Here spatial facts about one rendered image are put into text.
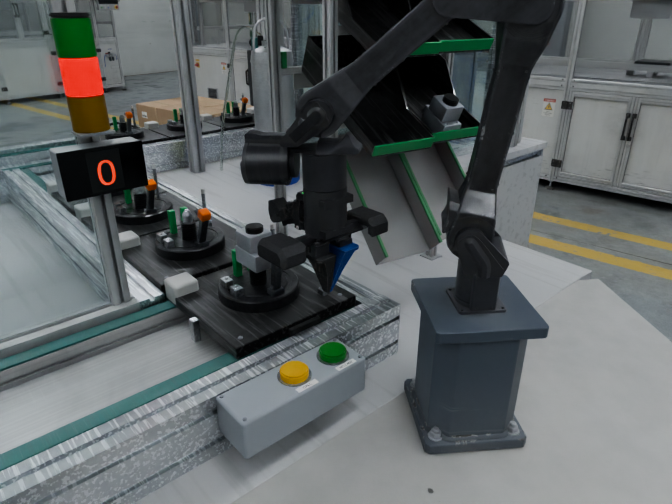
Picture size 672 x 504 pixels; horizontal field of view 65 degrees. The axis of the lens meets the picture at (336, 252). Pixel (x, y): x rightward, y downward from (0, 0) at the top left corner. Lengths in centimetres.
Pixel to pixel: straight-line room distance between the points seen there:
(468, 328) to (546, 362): 35
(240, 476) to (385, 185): 60
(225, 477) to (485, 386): 36
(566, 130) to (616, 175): 52
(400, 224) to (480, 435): 43
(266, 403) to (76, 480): 23
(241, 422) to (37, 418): 30
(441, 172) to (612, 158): 357
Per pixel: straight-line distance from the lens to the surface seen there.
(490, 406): 78
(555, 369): 100
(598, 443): 88
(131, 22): 1300
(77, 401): 86
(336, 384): 77
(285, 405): 72
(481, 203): 66
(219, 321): 87
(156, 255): 112
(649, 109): 459
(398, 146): 94
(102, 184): 86
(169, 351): 91
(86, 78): 83
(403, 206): 106
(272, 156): 67
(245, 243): 88
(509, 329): 70
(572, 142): 475
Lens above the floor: 143
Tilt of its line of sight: 25 degrees down
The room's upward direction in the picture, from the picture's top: straight up
